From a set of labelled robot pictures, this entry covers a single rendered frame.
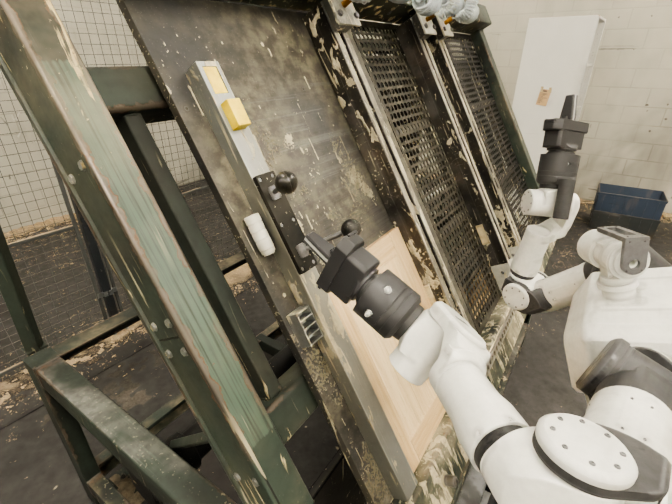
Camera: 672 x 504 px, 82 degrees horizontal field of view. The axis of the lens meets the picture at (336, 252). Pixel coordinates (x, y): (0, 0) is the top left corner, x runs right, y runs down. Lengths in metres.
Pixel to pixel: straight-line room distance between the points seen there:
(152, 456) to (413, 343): 0.85
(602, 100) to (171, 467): 5.73
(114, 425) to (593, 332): 1.21
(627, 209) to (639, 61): 1.77
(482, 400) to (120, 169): 0.54
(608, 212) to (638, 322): 4.36
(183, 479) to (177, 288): 0.68
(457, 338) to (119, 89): 0.66
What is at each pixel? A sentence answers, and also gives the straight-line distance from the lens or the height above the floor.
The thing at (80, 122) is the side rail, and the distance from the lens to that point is 0.63.
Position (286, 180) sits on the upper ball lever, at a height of 1.56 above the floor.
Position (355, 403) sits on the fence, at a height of 1.10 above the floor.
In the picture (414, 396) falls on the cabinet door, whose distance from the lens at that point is 1.02.
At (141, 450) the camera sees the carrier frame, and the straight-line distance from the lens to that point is 1.27.
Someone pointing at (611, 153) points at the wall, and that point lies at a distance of 6.06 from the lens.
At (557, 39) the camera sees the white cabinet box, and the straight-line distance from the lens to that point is 4.63.
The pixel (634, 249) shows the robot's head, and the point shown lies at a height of 1.45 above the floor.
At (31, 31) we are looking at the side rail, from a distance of 0.68.
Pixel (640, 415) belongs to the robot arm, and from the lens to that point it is 0.56.
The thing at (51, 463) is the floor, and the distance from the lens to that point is 2.49.
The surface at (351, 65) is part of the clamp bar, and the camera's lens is 1.09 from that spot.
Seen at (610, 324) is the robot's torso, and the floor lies 1.34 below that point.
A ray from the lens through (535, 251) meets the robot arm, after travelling 1.15.
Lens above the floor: 1.73
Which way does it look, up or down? 27 degrees down
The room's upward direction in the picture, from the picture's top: straight up
